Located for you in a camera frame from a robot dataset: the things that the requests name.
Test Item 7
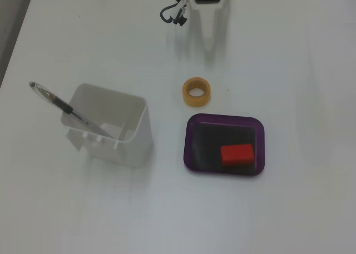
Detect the red ribbed cube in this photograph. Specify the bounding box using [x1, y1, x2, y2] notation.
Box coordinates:
[220, 143, 256, 166]

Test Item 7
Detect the yellow tape roll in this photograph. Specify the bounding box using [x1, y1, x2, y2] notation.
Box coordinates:
[182, 77, 212, 108]

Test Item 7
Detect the purple metal tray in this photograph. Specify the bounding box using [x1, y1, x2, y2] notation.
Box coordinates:
[183, 113, 265, 177]

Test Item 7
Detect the white plastic pen holder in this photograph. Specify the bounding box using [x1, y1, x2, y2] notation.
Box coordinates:
[60, 83, 153, 168]

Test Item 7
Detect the black ballpoint pen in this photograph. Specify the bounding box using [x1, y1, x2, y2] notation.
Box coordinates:
[28, 81, 116, 140]

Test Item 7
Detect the small black camera module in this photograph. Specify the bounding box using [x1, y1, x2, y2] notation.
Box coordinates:
[172, 8, 187, 27]

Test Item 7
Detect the black camera cable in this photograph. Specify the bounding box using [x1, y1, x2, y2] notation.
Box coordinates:
[159, 3, 179, 23]

